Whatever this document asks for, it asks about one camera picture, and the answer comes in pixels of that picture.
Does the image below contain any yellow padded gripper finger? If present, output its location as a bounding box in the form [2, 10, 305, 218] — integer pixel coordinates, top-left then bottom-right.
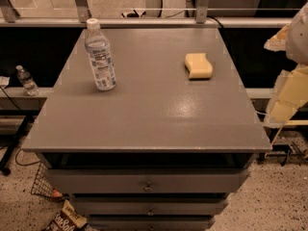
[264, 24, 308, 128]

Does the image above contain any blue plastic water bottle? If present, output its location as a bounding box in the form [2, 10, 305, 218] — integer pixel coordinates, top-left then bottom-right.
[85, 18, 116, 91]

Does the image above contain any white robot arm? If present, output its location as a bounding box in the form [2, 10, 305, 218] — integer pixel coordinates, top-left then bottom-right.
[264, 4, 308, 128]

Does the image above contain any small clear water bottle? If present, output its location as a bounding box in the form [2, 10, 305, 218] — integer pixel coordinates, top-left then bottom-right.
[16, 65, 39, 96]

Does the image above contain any yellow sponge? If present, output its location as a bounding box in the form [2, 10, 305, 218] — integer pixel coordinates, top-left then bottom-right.
[185, 53, 213, 79]

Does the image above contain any grey drawer cabinet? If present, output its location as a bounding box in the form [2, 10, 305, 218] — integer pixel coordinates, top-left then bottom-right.
[21, 28, 273, 231]

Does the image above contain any middle grey drawer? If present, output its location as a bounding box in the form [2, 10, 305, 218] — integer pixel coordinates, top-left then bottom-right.
[71, 197, 228, 216]

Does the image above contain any grey drawer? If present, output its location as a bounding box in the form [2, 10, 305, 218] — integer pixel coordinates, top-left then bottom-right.
[45, 168, 249, 193]
[71, 197, 228, 216]
[89, 216, 215, 231]

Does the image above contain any bottom grey drawer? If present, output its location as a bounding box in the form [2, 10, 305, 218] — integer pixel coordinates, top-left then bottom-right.
[89, 216, 215, 231]

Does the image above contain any top grey drawer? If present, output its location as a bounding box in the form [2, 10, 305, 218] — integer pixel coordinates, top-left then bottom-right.
[45, 168, 249, 193]

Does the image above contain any snack chip bag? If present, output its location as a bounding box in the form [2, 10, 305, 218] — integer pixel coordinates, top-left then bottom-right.
[41, 200, 87, 231]

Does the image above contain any black stand leg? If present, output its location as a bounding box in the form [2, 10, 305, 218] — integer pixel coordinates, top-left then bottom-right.
[0, 115, 33, 176]

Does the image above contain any wire mesh basket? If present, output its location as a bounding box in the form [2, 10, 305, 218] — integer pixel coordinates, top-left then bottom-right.
[31, 163, 53, 198]

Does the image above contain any black cable on floor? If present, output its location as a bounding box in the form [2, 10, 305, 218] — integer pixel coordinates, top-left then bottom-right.
[14, 148, 41, 167]

